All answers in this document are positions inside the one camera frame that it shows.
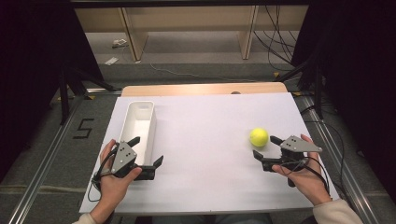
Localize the hanging black cables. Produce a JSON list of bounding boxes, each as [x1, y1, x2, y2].
[[253, 4, 301, 73]]

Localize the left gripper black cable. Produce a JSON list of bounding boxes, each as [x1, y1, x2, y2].
[[87, 145, 120, 203]]

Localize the small packet on floor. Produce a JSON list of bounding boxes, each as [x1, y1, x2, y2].
[[111, 38, 130, 49]]

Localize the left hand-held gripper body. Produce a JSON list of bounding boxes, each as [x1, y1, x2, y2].
[[110, 141, 156, 181]]

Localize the black floor cable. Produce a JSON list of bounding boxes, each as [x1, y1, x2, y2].
[[301, 105, 347, 195]]

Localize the white plastic bin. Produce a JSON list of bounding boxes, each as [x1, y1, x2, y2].
[[118, 100, 158, 167]]

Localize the aluminium rail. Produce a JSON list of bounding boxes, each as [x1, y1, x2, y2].
[[298, 93, 381, 224], [7, 88, 123, 224]]

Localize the white board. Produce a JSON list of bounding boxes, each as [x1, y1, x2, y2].
[[78, 91, 341, 216]]

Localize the yellow tennis ball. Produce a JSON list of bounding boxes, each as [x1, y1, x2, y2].
[[249, 127, 270, 147]]

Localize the person's right hand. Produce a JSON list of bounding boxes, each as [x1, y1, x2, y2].
[[271, 133, 332, 206]]

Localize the dark curtain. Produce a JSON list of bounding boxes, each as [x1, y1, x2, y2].
[[0, 0, 105, 185], [291, 0, 396, 208]]

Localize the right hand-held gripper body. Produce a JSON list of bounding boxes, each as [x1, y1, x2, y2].
[[262, 134, 323, 189]]

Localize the white floor cable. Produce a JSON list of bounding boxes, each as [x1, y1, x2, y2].
[[148, 63, 260, 84]]

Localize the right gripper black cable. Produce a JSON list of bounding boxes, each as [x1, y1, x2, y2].
[[279, 155, 331, 195]]

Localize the black metal stand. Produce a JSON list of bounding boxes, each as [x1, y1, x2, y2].
[[276, 58, 325, 121], [58, 64, 119, 126]]

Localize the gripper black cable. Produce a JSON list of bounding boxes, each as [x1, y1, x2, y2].
[[279, 155, 331, 195], [87, 145, 120, 203]]

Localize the black crossbar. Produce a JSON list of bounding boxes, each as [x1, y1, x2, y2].
[[69, 0, 312, 9]]

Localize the wooden desk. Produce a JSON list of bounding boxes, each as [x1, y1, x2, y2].
[[74, 5, 309, 62]]

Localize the person's left hand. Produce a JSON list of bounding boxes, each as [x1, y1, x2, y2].
[[98, 138, 143, 204]]

